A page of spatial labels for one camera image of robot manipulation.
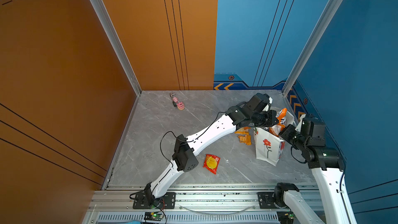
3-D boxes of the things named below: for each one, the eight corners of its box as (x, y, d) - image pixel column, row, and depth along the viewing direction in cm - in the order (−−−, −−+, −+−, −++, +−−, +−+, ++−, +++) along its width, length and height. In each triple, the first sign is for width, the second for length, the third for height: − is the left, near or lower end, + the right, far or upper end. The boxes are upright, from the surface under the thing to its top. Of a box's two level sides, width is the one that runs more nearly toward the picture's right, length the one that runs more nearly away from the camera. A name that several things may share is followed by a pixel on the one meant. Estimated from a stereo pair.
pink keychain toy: (178, 112, 110) (178, 109, 108) (166, 97, 119) (166, 95, 117) (186, 108, 112) (185, 105, 110) (173, 94, 121) (173, 91, 119)
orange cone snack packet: (239, 144, 94) (239, 143, 93) (238, 136, 98) (238, 135, 96) (251, 144, 94) (252, 143, 92) (249, 136, 98) (250, 135, 96)
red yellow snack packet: (201, 168, 85) (201, 167, 83) (206, 154, 90) (206, 152, 88) (215, 174, 83) (216, 172, 81) (220, 159, 88) (220, 157, 86)
